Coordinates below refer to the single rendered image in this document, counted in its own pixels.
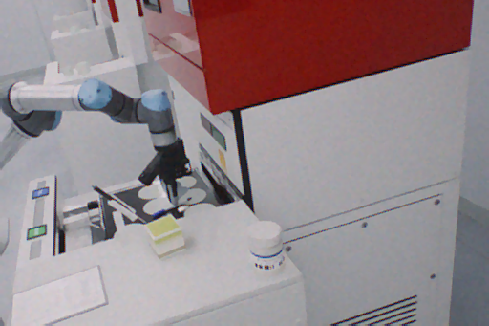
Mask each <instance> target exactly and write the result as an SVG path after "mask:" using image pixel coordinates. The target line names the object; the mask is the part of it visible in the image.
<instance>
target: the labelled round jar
mask: <svg viewBox="0 0 489 326"><path fill-rule="evenodd" d="M246 233H247V240H248V246H249V247H250V253H251V260H252V267H253V270H254V271H255V272H256V273H258V274H260V275H263V276H272V275H275V274H278V273H280V272H281V271H282V270H283V269H284V268H285V267H286V265H285V258H284V249H283V241H282V232H281V228H280V227H279V226H278V225H277V224H275V223H273V222H268V221H264V222H259V223H256V224H254V225H251V226H250V227H249V228H248V229H247V231H246Z"/></svg>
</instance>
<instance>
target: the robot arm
mask: <svg viewBox="0 0 489 326"><path fill-rule="evenodd" d="M0 110H1V111H2V113H3V114H6V115H7V116H8V117H10V118H11V122H10V123H9V124H8V125H7V127H6V128H5V130H4V131H2V132H1V133H0V170H1V169H3V168H4V166H5V165H6V164H7V163H8V162H9V161H10V160H11V159H12V157H13V156H14V155H15V154H16V153H17V152H18V151H19V150H20V149H21V148H22V147H23V146H24V145H25V144H26V142H27V141H28V140H29V139H30V138H38V137H39V136H40V135H41V134H42V133H43V132H44V131H47V132H50V131H51V132H52V131H54V130H55V129H56V128H57V127H58V125H59V124H60V122H61V118H62V116H61V115H62V111H99V112H102V113H104V114H108V115H110V118H111V119H112V121H113V122H115V123H120V124H147V126H148V130H149V134H150V138H151V141H152V142H153V145H154V147H155V150H157V151H159V152H158V153H157V155H156V156H155V157H154V158H153V160H151V161H150V162H149V163H148V164H147V165H146V167H145V169H144V170H143V171H142V173H141V174H140V175H139V177H138V180H139V181H140V182H141V183H142V184H143V185H145V186H149V185H150V184H152V183H153V182H154V180H155V179H156V178H157V177H158V176H159V180H160V182H161V185H162V188H163V190H164V192H165V194H166V196H167V198H168V200H169V202H170V203H171V204H172V205H174V206H178V200H179V198H181V197H182V196H183V195H185V194H186V193H187V192H188V188H187V186H181V183H180V182H179V181H176V180H177V179H181V178H183V177H187V176H189V175H191V174H192V171H191V165H190V161H189V158H187V157H186V154H185V149H184V144H183V139H180V138H179V137H177V133H176V128H175V124H174V120H173V115H172V110H171V102H170V101H169V97H168V94H167V92H166V91H165V90H163V89H156V90H150V91H147V92H145V93H143V94H142V95H141V98H131V97H129V96H128V95H126V94H124V93H122V92H120V91H119V90H117V89H115V88H114V87H112V86H109V85H107V84H106V83H105V82H103V81H100V80H97V79H94V78H91V79H88V80H87V81H85V82H84V83H83V84H60V85H30V83H28V82H26V81H14V82H10V83H7V84H5V85H4V86H2V87H1V90H0ZM187 163H189V168H190V171H189V172H187V171H188V168H186V167H185V166H186V164H187Z"/></svg>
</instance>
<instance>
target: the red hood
mask: <svg viewBox="0 0 489 326"><path fill-rule="evenodd" d="M140 3H141V7H142V12H143V16H144V21H145V26H146V30H147V32H148V34H147V35H148V40H149V44H150V49H151V53H152V57H153V59H154V60H155V61H156V62H158V64H159V65H160V66H161V67H162V69H163V70H164V71H165V72H166V73H168V74H169V75H170V76H171V77H172V78H174V79H175V80H176V81H177V82H178V84H179V85H181V86H182V87H183V88H184V89H185V90H186V91H187V92H188V93H189V94H190V95H191V96H192V97H194V98H195V99H196V100H197V101H198V102H199V103H200V104H201V105H202V106H203V107H204V108H206V109H208V110H209V111H210V113H211V114H212V115H213V116H216V115H219V114H222V113H223V112H226V111H229V110H232V109H236V108H240V107H244V106H247V105H250V104H255V103H259V102H263V101H266V100H270V99H274V98H279V97H283V96H287V95H292V94H296V93H299V92H303V91H306V90H310V89H313V88H317V87H322V86H326V85H328V84H329V83H333V82H336V81H340V80H344V79H347V78H352V77H356V76H362V75H365V74H369V73H373V72H377V71H381V70H385V69H389V68H392V67H395V66H400V65H404V63H408V62H411V61H415V60H419V59H423V58H426V57H430V56H434V55H438V54H445V53H449V52H452V51H456V50H459V49H463V48H468V47H470V46H471V34H472V23H473V10H474V0H140Z"/></svg>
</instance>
